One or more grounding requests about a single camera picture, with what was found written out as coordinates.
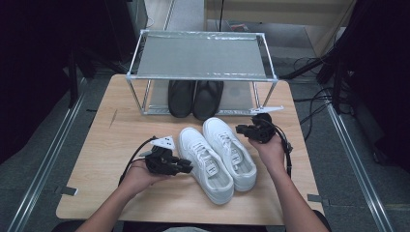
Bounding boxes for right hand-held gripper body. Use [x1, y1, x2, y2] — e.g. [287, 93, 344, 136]
[247, 105, 285, 145]

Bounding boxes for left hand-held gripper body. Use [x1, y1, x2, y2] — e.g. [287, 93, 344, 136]
[138, 135, 182, 177]

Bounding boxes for white sneaker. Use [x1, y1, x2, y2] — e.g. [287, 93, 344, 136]
[202, 116, 258, 193]
[178, 127, 235, 206]

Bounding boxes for black slipper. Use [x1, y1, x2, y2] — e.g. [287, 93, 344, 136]
[167, 80, 196, 119]
[192, 80, 224, 122]

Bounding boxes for metal shoe rack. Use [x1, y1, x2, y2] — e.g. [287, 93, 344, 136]
[126, 29, 279, 116]

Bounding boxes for person's right hand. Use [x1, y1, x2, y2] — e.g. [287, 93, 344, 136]
[249, 133, 288, 174]

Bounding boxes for person's left hand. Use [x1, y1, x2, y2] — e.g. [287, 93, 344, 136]
[118, 159, 172, 198]

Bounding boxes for grey tape piece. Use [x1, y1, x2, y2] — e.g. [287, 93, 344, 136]
[307, 193, 330, 207]
[55, 186, 79, 196]

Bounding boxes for black stand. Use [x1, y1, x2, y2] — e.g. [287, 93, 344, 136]
[317, 47, 356, 114]
[66, 47, 98, 109]

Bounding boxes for beige wooden cabinet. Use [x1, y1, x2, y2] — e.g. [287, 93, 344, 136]
[204, 0, 356, 57]

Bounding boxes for left hand-held gripper cable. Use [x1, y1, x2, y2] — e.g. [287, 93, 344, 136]
[118, 135, 159, 187]

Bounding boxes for hand-held gripper cable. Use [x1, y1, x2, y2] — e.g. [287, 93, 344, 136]
[118, 135, 159, 187]
[264, 117, 294, 179]

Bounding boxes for right hand-held gripper cable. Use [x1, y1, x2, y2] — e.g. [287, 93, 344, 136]
[264, 117, 294, 179]

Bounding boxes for black floor cables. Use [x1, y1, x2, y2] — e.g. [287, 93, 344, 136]
[293, 56, 352, 133]

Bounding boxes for aluminium floor rail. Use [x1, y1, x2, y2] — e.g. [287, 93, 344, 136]
[323, 102, 395, 232]
[6, 76, 90, 232]

